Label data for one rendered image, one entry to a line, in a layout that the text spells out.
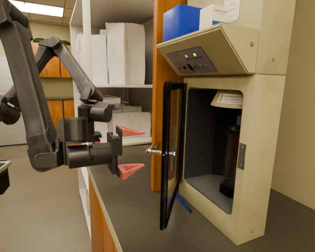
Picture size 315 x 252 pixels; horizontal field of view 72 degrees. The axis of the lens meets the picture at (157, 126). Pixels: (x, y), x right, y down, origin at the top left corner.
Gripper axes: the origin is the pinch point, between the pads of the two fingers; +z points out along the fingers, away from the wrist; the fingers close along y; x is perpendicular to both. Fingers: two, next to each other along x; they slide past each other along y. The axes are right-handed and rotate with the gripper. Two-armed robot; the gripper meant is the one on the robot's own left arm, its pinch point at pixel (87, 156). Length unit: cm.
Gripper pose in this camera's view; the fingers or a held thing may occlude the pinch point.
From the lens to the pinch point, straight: 89.6
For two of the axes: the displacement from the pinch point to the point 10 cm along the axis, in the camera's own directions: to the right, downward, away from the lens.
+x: -4.3, -1.8, 8.9
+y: 9.0, -0.7, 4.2
